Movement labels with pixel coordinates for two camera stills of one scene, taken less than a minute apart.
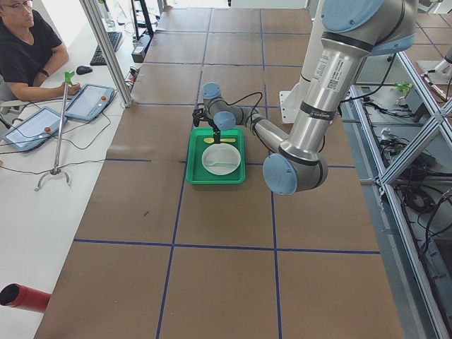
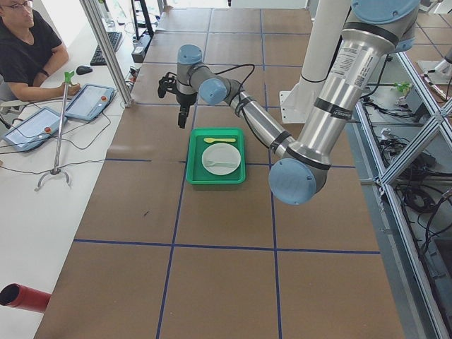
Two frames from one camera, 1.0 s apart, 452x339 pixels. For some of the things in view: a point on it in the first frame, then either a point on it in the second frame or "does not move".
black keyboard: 99,58 does not move
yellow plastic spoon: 210,140 does not move
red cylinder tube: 15,294 does not move
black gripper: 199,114 → 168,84
